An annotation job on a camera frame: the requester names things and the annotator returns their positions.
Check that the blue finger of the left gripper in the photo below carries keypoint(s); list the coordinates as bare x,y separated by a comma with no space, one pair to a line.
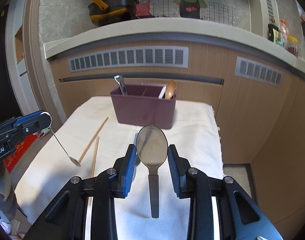
41,115

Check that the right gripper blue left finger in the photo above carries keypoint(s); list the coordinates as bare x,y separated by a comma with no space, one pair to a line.
127,166

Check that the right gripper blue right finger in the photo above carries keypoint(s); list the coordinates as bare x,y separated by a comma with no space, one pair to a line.
177,172

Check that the black handled steel spoon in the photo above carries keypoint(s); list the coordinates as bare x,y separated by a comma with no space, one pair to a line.
152,149

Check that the wooden chopstick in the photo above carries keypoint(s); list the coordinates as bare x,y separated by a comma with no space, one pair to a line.
94,158
91,141

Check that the small steel spoon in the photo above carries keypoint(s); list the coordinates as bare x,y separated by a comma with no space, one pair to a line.
73,160

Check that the wooden rice spoon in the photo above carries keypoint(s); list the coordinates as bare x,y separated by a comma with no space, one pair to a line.
170,89

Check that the steel fork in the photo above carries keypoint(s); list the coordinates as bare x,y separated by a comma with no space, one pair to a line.
120,81

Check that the maroon plastic utensil caddy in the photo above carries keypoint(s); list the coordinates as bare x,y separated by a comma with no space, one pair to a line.
141,106

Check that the long grey vent grille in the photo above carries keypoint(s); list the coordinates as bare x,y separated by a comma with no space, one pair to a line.
146,56

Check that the short grey vent grille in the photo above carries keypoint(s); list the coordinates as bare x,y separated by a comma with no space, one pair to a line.
259,72

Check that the black and yellow pan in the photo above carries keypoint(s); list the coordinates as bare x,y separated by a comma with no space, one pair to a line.
105,12

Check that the dark sauce bottle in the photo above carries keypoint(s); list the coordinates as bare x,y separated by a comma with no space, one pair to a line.
273,31

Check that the yellow lid jar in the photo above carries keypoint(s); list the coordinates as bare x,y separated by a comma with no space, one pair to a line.
292,45

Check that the orange capped clear bottle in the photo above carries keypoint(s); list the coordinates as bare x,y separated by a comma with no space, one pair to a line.
283,33

